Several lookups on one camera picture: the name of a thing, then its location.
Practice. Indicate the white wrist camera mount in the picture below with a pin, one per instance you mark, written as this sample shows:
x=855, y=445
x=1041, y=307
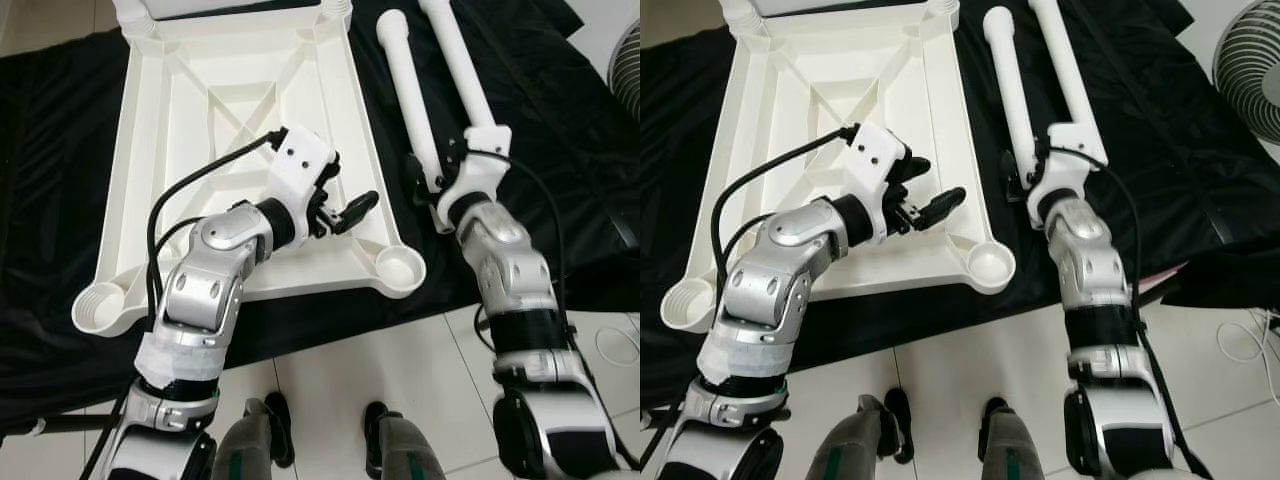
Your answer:
x=478, y=165
x=1065, y=160
x=878, y=160
x=300, y=165

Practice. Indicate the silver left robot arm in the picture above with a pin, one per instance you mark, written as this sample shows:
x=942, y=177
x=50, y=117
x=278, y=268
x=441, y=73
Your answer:
x=205, y=290
x=770, y=290

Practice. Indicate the white round fan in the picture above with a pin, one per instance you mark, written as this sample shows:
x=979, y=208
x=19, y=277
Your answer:
x=625, y=65
x=1250, y=55

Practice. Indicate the black tablecloth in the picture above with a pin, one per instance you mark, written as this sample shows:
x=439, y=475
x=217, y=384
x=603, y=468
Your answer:
x=560, y=120
x=1180, y=150

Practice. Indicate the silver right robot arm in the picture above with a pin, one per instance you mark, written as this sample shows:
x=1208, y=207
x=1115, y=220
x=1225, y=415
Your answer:
x=1095, y=270
x=510, y=270

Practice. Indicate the white plastic table top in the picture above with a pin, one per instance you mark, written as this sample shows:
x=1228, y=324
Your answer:
x=850, y=90
x=240, y=90

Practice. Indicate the grey left robot foot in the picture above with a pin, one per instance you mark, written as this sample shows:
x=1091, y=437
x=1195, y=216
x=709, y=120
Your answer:
x=860, y=440
x=250, y=440

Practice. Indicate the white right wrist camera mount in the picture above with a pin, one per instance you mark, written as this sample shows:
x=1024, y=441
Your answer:
x=1065, y=160
x=478, y=165

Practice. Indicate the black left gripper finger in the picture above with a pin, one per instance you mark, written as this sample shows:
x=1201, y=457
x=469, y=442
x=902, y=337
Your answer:
x=333, y=168
x=357, y=210
x=940, y=208
x=915, y=168

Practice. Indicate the grey robot foot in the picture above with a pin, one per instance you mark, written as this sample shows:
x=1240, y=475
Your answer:
x=250, y=440
x=400, y=445
x=1010, y=440
x=860, y=440

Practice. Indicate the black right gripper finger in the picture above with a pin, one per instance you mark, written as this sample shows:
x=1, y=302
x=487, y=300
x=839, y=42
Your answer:
x=1011, y=175
x=416, y=180

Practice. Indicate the grey right robot foot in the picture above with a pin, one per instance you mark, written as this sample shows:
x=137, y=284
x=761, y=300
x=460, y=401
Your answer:
x=1010, y=440
x=400, y=445

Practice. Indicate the black metal table leg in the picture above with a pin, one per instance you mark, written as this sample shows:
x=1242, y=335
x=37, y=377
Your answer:
x=60, y=423

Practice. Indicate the pink cloth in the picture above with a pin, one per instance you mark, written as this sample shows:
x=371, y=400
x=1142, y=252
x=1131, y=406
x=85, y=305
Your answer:
x=1160, y=277

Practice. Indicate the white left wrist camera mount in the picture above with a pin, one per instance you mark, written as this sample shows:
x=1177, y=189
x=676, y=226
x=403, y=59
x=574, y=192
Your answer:
x=878, y=160
x=300, y=165

